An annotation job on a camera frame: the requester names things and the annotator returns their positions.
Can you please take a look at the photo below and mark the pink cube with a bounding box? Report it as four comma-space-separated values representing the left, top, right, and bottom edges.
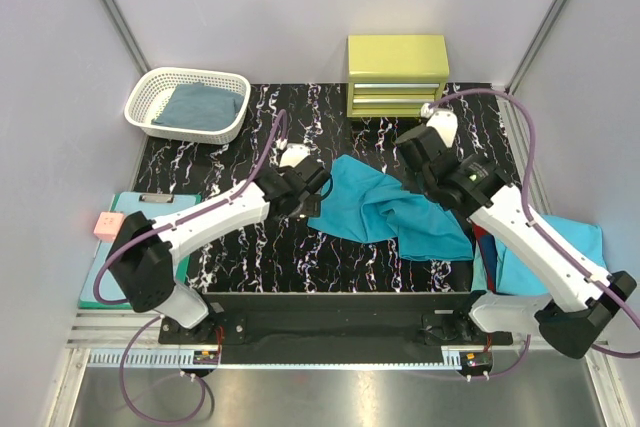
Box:
93, 212, 125, 243

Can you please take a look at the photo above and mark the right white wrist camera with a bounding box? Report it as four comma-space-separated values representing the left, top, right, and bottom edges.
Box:
420, 103, 458, 148

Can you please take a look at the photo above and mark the yellow-green drawer cabinet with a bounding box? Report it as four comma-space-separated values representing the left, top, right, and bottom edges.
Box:
347, 34, 450, 118

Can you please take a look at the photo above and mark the light blue t shirt pile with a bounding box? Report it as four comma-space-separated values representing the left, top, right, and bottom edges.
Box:
470, 215, 606, 296

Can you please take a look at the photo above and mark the dark blue t shirt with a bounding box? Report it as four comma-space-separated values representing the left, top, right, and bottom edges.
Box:
480, 235, 500, 293

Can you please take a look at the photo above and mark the red t shirt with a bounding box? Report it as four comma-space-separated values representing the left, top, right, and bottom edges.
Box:
472, 224, 497, 292

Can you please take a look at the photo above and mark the teal t shirt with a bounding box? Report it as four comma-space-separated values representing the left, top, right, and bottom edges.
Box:
308, 155, 473, 261

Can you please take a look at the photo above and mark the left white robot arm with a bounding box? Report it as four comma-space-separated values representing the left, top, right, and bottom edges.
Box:
105, 156, 333, 343

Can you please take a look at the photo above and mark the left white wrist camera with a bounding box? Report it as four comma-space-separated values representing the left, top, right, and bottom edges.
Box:
278, 143, 310, 168

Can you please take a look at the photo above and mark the folded grey-blue t shirt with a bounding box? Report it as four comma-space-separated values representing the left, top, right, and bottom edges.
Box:
152, 82, 244, 131

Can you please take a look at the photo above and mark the white plastic laundry basket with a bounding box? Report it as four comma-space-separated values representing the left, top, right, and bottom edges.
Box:
124, 67, 250, 145

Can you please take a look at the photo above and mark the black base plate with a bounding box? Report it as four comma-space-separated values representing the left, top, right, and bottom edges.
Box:
159, 293, 484, 370

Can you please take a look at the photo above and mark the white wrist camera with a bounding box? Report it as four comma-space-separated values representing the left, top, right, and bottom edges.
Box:
420, 103, 458, 148
278, 143, 310, 168

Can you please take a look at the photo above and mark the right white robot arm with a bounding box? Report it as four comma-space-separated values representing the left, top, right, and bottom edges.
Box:
396, 124, 637, 359

